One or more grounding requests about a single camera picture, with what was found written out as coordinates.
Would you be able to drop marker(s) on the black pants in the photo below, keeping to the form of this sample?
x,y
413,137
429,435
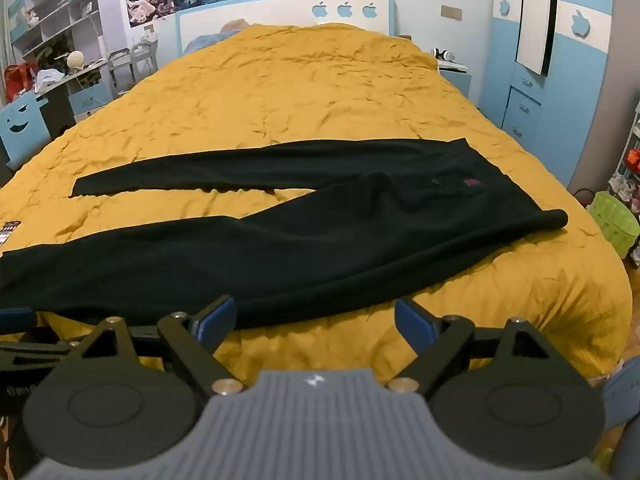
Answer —
x,y
300,240

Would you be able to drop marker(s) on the green plastic basket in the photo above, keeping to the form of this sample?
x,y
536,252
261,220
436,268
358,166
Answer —
x,y
612,222

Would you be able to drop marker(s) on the white blue bookshelf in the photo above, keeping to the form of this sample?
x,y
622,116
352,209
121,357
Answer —
x,y
55,5

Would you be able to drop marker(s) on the beige wall plate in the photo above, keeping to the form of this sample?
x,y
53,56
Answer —
x,y
451,12

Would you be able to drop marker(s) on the blue nightstand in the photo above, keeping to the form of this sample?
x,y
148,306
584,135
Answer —
x,y
457,82

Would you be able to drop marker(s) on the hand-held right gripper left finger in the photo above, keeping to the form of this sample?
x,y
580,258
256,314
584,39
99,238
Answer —
x,y
216,317

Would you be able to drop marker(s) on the black white gadget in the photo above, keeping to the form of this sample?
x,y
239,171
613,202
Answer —
x,y
442,54

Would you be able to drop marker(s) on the grey chair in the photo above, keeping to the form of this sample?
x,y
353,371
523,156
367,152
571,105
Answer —
x,y
145,55
120,65

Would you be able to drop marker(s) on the black framed mirror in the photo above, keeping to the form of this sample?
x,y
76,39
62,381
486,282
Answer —
x,y
535,10

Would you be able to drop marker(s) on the blue pillow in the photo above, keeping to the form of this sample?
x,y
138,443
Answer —
x,y
205,41

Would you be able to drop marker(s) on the cream round ball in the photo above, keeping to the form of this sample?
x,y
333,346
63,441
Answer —
x,y
76,60

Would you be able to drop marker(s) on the small printed card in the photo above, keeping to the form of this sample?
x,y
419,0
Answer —
x,y
7,227

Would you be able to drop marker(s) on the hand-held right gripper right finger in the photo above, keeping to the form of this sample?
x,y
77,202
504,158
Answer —
x,y
414,324

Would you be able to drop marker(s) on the blue white wardrobe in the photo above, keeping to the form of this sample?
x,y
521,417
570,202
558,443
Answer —
x,y
575,85

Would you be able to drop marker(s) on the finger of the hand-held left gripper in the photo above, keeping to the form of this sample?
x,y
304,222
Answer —
x,y
15,319

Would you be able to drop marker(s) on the white cap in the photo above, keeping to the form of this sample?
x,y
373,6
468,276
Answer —
x,y
49,79

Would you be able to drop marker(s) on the yellow quilted blanket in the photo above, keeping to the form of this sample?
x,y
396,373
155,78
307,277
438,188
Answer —
x,y
300,85

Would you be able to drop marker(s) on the red bag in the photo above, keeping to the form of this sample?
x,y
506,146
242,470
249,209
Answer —
x,y
17,80

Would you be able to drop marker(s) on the white blue desk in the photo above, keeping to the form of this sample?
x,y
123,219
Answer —
x,y
90,97

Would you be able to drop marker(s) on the person's blue clothing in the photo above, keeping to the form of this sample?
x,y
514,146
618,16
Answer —
x,y
625,410

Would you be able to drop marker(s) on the white blue bed headboard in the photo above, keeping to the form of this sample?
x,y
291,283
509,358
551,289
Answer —
x,y
280,12

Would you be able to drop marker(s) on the blue chair with face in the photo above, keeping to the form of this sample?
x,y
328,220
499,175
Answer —
x,y
20,120

